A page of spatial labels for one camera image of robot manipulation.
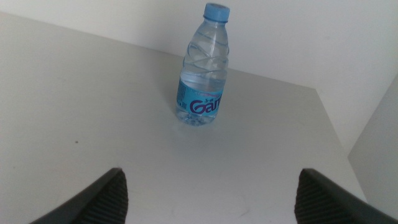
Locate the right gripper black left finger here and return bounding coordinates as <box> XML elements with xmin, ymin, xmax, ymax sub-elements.
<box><xmin>29</xmin><ymin>167</ymin><xmax>129</xmax><ymax>224</ymax></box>

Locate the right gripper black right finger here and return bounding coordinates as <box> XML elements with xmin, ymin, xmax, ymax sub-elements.
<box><xmin>294</xmin><ymin>168</ymin><xmax>398</xmax><ymax>224</ymax></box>

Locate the clear water bottle blue cap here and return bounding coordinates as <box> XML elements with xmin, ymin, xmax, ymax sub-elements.
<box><xmin>175</xmin><ymin>2</ymin><xmax>231</xmax><ymax>127</ymax></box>

